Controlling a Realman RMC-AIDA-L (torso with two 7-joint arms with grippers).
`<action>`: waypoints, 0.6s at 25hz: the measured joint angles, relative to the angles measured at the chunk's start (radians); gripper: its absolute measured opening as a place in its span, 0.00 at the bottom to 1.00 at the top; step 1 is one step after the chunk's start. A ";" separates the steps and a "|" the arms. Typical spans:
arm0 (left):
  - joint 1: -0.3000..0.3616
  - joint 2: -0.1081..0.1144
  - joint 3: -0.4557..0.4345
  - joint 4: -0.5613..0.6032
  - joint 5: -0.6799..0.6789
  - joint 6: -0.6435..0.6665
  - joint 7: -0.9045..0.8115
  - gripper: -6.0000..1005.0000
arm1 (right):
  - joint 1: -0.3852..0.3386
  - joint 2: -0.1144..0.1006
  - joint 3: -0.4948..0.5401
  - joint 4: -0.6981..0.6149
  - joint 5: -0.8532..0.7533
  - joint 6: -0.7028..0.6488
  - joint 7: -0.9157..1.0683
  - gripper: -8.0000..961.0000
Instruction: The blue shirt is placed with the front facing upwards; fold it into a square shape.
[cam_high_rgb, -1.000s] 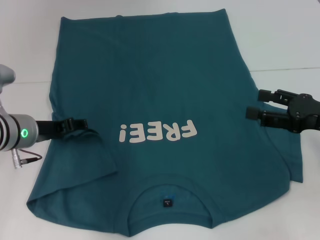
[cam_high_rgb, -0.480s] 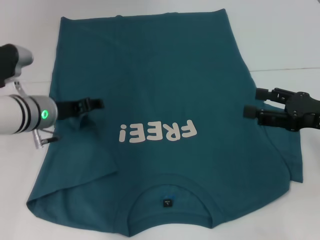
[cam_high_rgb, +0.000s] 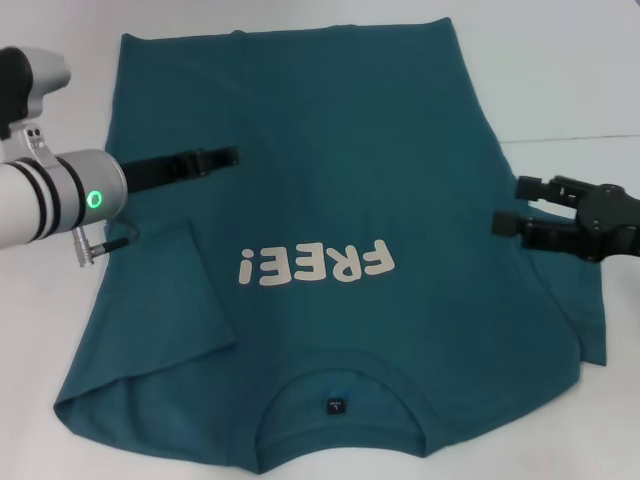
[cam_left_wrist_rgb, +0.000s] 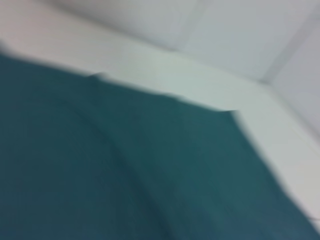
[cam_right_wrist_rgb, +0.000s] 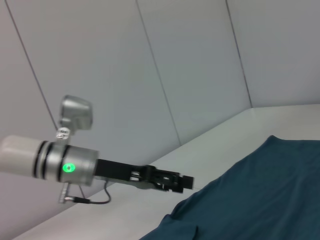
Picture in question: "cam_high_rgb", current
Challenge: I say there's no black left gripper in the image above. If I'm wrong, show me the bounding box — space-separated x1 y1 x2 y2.
118 145 241 195

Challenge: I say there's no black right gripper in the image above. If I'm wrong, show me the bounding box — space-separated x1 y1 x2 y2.
490 174 640 265

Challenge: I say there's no teal blue printed t-shirt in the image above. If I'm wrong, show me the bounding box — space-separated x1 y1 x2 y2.
52 17 609 461

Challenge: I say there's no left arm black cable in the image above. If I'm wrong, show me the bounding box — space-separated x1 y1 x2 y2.
72 223 140 269

